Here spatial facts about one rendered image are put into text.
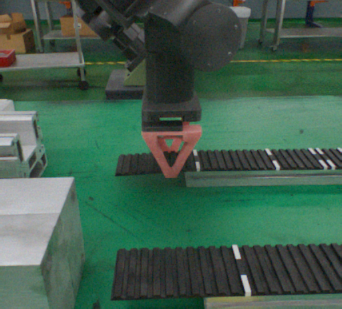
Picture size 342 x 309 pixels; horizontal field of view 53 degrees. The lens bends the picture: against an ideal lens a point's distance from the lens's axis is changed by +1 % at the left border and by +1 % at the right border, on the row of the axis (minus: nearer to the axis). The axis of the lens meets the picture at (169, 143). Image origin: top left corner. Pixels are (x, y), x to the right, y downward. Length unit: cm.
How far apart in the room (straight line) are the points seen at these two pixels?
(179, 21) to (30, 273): 21
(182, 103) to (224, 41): 10
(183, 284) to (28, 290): 11
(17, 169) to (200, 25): 27
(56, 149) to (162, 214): 24
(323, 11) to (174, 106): 850
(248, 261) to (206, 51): 18
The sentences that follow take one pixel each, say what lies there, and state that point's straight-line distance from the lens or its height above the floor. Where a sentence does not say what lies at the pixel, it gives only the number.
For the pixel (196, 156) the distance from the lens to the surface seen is 46.
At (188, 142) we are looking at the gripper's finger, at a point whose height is 86.
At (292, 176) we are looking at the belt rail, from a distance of 49.
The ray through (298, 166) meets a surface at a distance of 47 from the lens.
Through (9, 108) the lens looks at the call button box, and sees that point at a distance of 63.
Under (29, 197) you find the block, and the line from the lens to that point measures 30.
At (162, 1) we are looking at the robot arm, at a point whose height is 101.
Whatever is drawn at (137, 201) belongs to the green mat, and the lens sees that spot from 43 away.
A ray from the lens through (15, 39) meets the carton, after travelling 546.
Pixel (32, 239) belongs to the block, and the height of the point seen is 87.
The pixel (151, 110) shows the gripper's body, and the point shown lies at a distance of 37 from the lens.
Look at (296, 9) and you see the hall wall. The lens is 858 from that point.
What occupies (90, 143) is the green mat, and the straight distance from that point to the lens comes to 59.
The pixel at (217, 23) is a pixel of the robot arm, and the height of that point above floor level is 100.
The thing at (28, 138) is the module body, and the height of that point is 84.
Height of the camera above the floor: 103
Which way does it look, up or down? 27 degrees down
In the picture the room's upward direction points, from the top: straight up
